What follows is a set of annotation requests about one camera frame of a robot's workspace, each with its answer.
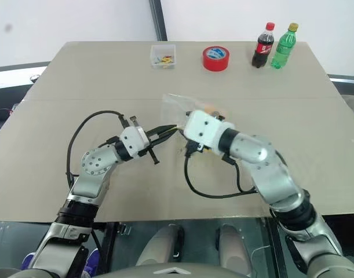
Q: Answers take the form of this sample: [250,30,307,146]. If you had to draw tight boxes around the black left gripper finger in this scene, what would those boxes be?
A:
[147,124,179,138]
[151,128,178,146]

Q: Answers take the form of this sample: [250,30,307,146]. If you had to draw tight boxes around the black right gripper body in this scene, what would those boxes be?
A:
[183,140,207,158]

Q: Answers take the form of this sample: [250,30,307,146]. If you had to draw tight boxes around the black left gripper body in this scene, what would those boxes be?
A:
[129,115,160,167]

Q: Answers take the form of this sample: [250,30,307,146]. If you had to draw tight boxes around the clear yellow-zip plastic bag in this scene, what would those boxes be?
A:
[160,93,228,155]

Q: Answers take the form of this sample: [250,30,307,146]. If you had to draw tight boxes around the small colourful clips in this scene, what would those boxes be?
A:
[154,54,173,68]

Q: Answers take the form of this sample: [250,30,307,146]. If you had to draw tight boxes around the clear plastic box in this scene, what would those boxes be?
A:
[149,43,177,71]

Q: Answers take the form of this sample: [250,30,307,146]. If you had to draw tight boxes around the red tape roll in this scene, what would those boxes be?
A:
[202,45,231,72]

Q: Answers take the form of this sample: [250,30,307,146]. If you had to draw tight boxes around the grey rounded shape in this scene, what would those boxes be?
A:
[217,223,250,269]
[135,224,186,269]

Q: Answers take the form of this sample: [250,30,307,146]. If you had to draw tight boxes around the black table leg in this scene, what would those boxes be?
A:
[102,222,120,270]
[264,217,288,278]

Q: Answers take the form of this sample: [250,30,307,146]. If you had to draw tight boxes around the cola bottle red cap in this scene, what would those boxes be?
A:
[251,21,276,70]

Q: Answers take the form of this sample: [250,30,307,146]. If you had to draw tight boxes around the grey robot chest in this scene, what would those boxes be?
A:
[92,264,308,278]

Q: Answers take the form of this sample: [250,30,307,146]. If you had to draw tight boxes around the purple shoe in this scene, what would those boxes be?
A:
[21,252,37,273]
[83,248,104,276]

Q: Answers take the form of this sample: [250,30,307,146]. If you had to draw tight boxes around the green bottle yellow cap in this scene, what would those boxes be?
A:
[269,22,300,71]

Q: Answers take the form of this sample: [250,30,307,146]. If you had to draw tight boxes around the dark side bench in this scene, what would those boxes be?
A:
[0,61,52,140]

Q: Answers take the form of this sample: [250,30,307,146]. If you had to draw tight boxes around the dark window ledge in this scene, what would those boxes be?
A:
[328,74,354,85]

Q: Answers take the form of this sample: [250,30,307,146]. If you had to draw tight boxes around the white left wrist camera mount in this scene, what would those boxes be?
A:
[118,125,151,159]

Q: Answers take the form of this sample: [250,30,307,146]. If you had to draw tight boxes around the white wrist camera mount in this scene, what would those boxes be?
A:
[183,109,236,155]
[118,125,151,159]

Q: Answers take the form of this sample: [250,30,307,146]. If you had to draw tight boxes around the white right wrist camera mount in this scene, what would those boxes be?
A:
[183,109,236,155]

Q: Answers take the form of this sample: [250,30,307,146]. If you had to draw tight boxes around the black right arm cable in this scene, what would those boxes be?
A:
[183,152,257,199]

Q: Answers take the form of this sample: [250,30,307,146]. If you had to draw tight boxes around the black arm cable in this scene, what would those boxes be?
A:
[65,109,129,186]
[183,152,257,199]

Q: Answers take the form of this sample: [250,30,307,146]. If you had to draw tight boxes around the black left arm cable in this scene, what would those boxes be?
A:
[65,109,129,186]

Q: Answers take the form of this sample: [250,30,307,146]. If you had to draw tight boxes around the metal table bracket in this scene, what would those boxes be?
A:
[118,222,133,236]

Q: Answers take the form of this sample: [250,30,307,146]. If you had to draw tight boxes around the dark vertical wall post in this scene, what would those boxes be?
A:
[148,0,169,42]

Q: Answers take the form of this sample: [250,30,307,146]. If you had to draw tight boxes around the black clutter with cables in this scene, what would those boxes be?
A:
[0,102,20,131]

